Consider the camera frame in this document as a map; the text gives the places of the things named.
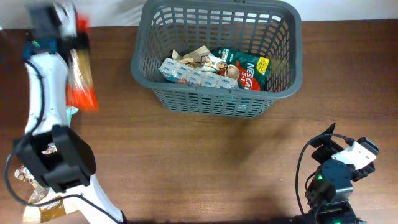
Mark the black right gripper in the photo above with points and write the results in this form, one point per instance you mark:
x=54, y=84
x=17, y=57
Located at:
x=324, y=152

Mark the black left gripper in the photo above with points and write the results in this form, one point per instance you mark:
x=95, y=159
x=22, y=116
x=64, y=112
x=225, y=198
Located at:
x=74, y=45

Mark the orange spaghetti packet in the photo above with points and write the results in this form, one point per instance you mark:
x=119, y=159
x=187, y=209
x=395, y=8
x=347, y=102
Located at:
x=80, y=91

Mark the green Nescafe coffee bag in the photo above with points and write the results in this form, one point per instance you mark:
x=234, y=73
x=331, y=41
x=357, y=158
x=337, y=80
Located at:
x=251, y=71

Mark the grey plastic basket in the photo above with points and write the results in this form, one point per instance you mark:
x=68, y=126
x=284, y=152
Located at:
x=272, y=29

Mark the cream paper pouch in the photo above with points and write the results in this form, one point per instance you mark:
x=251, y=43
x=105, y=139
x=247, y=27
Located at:
x=201, y=59

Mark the pink blue tissue multipack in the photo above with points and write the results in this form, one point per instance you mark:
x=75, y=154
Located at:
x=179, y=73

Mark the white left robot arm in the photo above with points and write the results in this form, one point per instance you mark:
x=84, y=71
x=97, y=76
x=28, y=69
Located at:
x=58, y=163

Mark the mint green snack packet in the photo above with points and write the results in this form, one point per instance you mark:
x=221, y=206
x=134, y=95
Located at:
x=70, y=111

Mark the white brown cookie bag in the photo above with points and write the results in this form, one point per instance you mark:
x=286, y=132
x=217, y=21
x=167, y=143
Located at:
x=46, y=213

